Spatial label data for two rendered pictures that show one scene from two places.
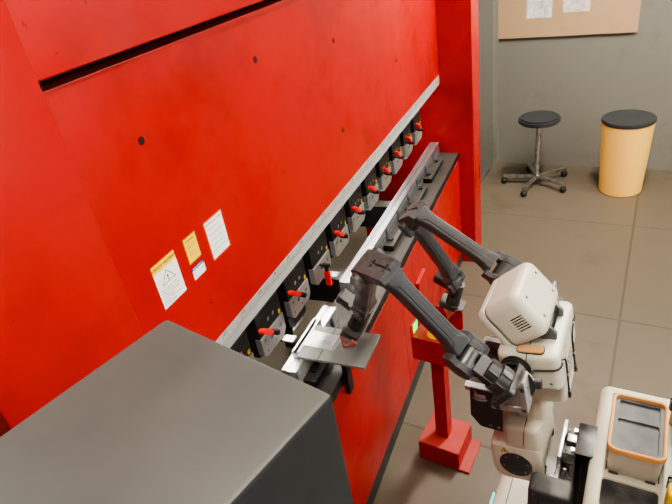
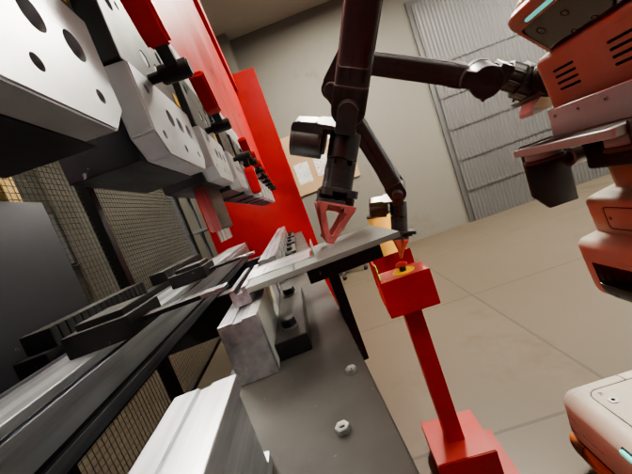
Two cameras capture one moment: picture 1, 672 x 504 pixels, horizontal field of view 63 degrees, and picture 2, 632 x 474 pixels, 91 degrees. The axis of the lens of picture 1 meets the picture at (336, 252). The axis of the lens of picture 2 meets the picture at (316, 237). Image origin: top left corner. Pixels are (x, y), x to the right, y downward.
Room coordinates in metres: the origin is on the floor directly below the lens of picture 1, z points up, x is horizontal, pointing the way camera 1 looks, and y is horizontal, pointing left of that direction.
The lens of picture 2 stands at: (1.06, 0.33, 1.09)
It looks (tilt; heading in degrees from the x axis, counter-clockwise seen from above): 7 degrees down; 330
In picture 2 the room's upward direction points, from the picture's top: 20 degrees counter-clockwise
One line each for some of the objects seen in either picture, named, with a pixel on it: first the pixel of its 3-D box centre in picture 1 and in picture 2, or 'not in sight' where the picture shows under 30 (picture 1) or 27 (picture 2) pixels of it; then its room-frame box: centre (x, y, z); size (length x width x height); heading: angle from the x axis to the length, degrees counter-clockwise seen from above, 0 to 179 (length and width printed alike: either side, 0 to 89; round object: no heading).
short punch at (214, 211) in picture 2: (296, 312); (217, 214); (1.63, 0.18, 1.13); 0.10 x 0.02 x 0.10; 153
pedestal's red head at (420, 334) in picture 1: (437, 332); (400, 276); (1.84, -0.37, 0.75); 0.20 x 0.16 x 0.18; 145
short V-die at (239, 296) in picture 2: (307, 337); (248, 282); (1.66, 0.16, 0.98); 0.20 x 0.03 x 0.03; 153
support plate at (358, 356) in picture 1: (339, 346); (318, 254); (1.56, 0.05, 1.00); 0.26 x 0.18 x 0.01; 63
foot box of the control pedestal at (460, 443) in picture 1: (450, 441); (466, 447); (1.82, -0.40, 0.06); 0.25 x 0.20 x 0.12; 55
